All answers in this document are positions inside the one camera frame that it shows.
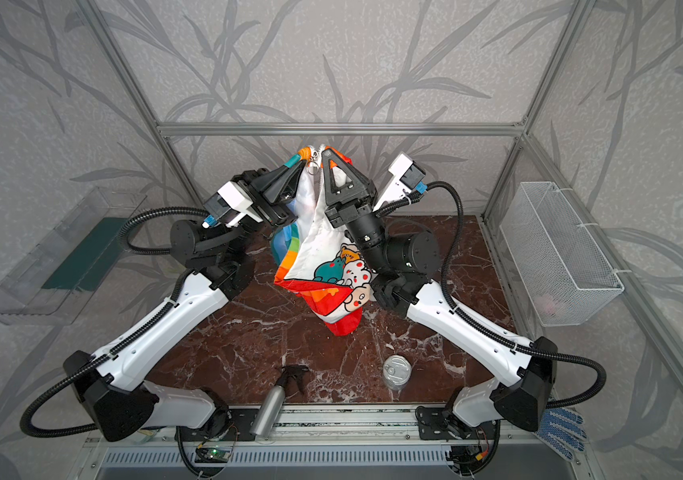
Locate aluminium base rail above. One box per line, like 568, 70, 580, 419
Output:
72, 404, 563, 479

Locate blue white work glove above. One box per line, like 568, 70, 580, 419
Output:
535, 408, 587, 462

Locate green circuit board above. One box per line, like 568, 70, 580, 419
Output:
195, 445, 234, 464

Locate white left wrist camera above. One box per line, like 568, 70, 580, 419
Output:
202, 181, 263, 228

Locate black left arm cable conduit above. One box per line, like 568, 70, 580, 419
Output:
18, 206, 217, 439

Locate white wire mesh basket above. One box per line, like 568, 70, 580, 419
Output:
501, 181, 625, 327

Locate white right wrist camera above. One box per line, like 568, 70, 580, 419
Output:
373, 153, 427, 211

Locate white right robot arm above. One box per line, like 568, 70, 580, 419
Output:
319, 147, 557, 432

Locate silver spray bottle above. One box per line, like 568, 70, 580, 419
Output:
250, 364, 310, 438

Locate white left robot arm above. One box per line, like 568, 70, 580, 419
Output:
65, 155, 307, 442

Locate red white rainbow kids jacket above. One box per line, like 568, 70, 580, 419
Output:
271, 146, 373, 336

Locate aluminium cage frame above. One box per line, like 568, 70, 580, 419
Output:
77, 1, 683, 394

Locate clear plastic wall shelf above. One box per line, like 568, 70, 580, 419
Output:
0, 187, 148, 326

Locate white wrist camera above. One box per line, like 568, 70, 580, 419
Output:
202, 181, 263, 228
373, 153, 427, 211

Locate pink object in basket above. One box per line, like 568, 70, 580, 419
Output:
535, 294, 565, 319

